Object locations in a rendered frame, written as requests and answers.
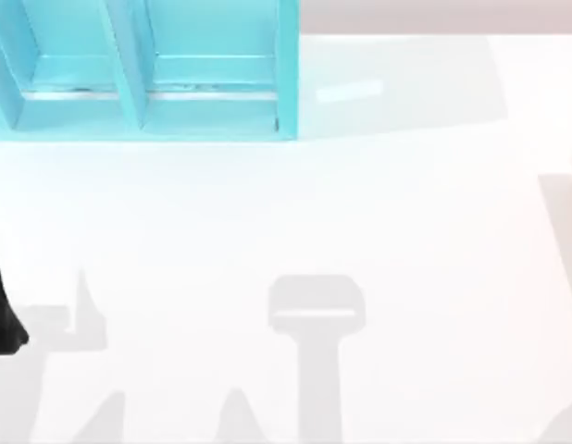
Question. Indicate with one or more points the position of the light blue rack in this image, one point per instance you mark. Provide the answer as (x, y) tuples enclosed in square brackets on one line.
[(128, 69)]

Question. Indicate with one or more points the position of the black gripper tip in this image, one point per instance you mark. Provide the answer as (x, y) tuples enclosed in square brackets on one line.
[(3, 314)]

